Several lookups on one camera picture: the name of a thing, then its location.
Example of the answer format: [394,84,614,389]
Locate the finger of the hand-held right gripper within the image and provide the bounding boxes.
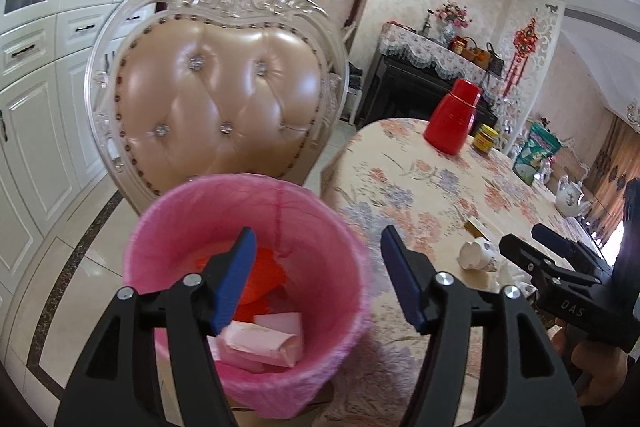
[499,234,576,288]
[531,223,613,275]

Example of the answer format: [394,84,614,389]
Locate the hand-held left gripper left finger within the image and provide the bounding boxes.
[54,227,258,427]

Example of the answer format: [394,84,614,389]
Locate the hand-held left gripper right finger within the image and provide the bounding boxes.
[380,224,586,427]

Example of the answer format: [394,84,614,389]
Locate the printed paper cup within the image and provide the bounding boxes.
[459,237,501,272]

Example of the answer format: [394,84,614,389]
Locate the white tissue packet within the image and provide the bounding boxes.
[217,322,306,369]

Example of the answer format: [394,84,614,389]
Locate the pink lined trash bin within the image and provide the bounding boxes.
[122,174,373,418]

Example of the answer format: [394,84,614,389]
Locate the person's right hand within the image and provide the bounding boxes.
[570,339,640,408]

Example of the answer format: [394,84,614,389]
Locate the white porcelain teapot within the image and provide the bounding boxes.
[556,175,593,216]

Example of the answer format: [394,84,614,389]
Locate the patterned curtain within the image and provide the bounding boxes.
[585,112,640,248]

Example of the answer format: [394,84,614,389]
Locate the green snack bag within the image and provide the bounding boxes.
[514,123,561,185]

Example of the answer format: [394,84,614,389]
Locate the yellow lid glass jar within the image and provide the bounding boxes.
[472,124,500,154]

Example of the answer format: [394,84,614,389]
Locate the red thermos flask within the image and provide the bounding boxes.
[424,79,483,156]

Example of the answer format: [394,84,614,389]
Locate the beige tufted leather chair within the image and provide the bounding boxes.
[85,0,351,215]

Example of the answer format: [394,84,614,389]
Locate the black upright piano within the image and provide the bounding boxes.
[357,54,501,132]

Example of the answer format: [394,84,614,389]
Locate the dark handbag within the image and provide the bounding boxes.
[485,42,506,75]

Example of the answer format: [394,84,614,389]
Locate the red knot hanging ornament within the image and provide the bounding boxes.
[502,19,538,98]

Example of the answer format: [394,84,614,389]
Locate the wicker basket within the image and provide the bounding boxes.
[450,37,491,68]

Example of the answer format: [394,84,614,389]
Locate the lace piano cover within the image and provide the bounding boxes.
[376,22,506,82]

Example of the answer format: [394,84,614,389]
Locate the flower vase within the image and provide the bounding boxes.
[435,2,473,42]

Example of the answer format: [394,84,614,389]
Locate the white cabinet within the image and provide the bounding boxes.
[0,0,191,308]

